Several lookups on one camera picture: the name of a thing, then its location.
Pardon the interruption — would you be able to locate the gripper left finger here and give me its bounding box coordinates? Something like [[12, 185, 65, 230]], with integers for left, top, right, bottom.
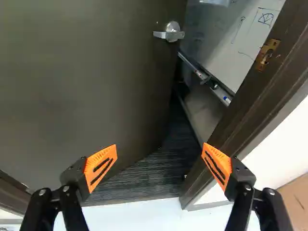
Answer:
[[19, 144, 118, 231]]

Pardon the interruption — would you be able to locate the dark brown door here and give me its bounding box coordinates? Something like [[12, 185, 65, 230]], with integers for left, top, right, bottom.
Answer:
[[0, 0, 188, 192]]

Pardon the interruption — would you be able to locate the dark brown door frame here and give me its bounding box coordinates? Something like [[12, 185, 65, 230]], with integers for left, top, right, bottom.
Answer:
[[179, 0, 308, 209]]

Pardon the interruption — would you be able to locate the whiteboard with marker tray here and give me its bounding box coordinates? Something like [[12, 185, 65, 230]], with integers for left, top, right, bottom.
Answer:
[[177, 0, 287, 107]]

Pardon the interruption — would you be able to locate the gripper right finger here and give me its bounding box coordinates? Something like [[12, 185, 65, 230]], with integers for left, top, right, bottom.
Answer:
[[201, 142, 295, 231]]

